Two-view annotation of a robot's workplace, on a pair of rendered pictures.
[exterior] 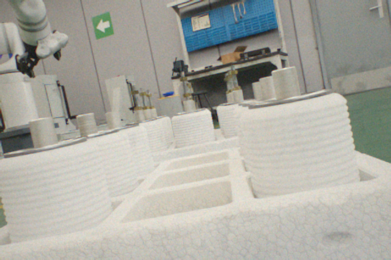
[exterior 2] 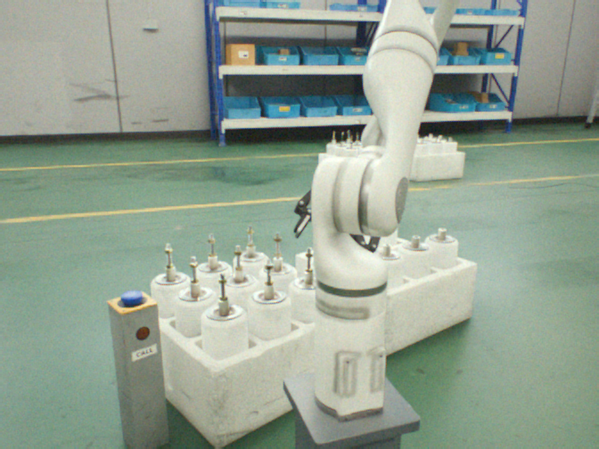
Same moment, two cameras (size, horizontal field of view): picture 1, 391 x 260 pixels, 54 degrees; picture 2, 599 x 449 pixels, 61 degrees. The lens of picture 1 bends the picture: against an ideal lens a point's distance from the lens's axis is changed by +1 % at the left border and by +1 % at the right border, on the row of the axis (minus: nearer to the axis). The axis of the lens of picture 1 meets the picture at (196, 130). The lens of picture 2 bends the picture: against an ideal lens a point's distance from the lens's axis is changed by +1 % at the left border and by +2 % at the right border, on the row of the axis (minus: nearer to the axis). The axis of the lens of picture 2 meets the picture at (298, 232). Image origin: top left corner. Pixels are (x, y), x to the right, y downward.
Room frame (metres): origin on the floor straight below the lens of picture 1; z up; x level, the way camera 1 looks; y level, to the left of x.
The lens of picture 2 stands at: (1.66, 0.93, 0.73)
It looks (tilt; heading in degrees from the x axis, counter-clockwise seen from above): 18 degrees down; 228
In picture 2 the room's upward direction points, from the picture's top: straight up
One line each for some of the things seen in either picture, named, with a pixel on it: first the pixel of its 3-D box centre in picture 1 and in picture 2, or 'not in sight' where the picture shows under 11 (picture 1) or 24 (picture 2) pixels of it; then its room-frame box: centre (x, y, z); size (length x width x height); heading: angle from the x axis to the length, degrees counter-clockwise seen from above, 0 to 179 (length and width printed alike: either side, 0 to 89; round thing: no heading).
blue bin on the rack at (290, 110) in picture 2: not in sight; (277, 107); (-2.05, -3.51, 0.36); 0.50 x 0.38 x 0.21; 67
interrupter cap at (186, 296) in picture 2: not in sight; (195, 294); (1.13, 0.00, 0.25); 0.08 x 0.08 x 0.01
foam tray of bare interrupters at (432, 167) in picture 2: not in sight; (424, 162); (-1.53, -1.21, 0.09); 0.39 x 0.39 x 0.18; 69
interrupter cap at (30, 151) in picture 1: (47, 148); (441, 239); (0.37, 0.15, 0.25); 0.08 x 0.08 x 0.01
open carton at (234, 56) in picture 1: (232, 57); not in sight; (5.66, -0.74, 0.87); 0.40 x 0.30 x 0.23; 52
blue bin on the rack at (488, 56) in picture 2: not in sight; (486, 56); (-4.48, -2.43, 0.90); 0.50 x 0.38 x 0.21; 65
